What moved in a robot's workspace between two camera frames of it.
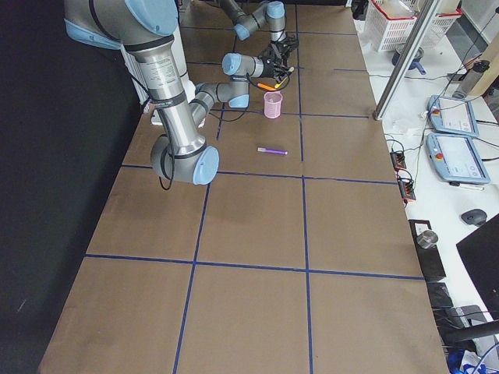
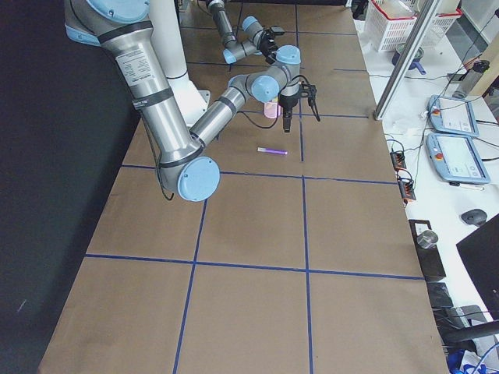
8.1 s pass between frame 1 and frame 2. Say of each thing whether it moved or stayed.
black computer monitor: stayed
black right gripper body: moved
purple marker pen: stayed
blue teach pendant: stayed
